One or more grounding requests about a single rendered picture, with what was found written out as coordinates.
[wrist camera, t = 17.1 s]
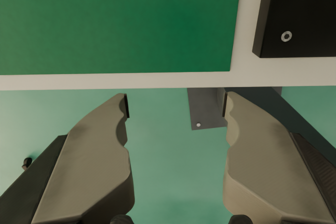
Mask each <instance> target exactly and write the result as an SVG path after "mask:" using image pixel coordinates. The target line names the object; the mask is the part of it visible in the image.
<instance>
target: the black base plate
mask: <svg viewBox="0 0 336 224"><path fill-rule="evenodd" d="M252 53H254V54H255V55H256V56H258V57H259V58H317V57H336V0H261V1H260V7H259V12H258V18H257V24H256V30H255V35H254V41H253V47H252Z"/></svg>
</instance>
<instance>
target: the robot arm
mask: <svg viewBox="0 0 336 224"><path fill-rule="evenodd" d="M222 117H224V118H225V119H226V121H227V122H228V125H227V132H226V141H227V142H228V144H229V145H230V148H229V149H228V150H227V156H226V163H225V169H224V176H223V189H222V201H223V204H224V206H225V208H226V209H227V210H228V211H229V212H231V213H232V214H233V216H232V217H231V218H230V220H229V223H228V224H336V166H334V165H333V164H332V163H331V162H330V161H329V160H328V159H327V158H326V157H325V156H324V155H322V154H321V153H320V152H319V151H318V150H317V149H316V148H315V147H314V146H313V145H312V144H310V143H309V142H308V141H307V140H306V139H305V138H304V137H303V136H302V135H301V134H300V133H294V132H290V131H289V130H288V129H287V128H286V127H285V126H284V125H283V124H282V123H280V122H279V121H278V120H277V119H276V118H275V117H273V116H272V115H271V114H269V113H268V112H267V111H265V110H263V109H262V108H260V107H259V106H257V105H255V104H254V103H252V102H250V101H249V100H247V99H245V98H244V97H242V96H240V95H239V94H237V93H236V92H233V91H229V92H224V94H223V102H222ZM127 118H130V114H129V106H128V98H127V94H126V93H124V94H123V93H118V94H116V95H114V96H113V97H111V98H110V99H108V100H107V101H105V102H104V103H103V104H101V105H100V106H98V107H97V108H95V109H94V110H92V111H91V112H89V113H88V114H87V115H86V116H84V117H83V118H82V119H81V120H80V121H79V122H78V123H77V124H76V125H75V126H74V127H73V128H72V129H71V130H70V131H69V132H68V133H67V134H66V135H58V136H57V138H56V139H55V140H54V141H53V142H52V143H51V144H50V145H49V146H48V147H47V148H46V149H45V150H44V151H43V152H42V153H41V154H40V155H39V156H38V157H37V158H36V159H35V160H34V161H33V163H32V164H31V165H30V166H29V167H28V168H27V169H26V170H25V171H24V172H23V173H22V174H21V175H20V176H19V177H18V178H17V179H16V180H15V181H14V182H13V183H12V184H11V185H10V186H9V188H8V189H7V190H6V191H5V192H4V193H3V194H2V195H1V196H0V224H134V222H133V220H132V218H131V217H130V216H129V215H126V214H127V213H128V212H129V211H130V210H131V209H132V208H133V206H134V204H135V192H134V182H133V175H132V169H131V162H130V155H129V151H128V150H127V149H126V148H125V147H124V146H125V144H126V143H127V141H128V138H127V131H126V125H125V122H126V121H127Z"/></svg>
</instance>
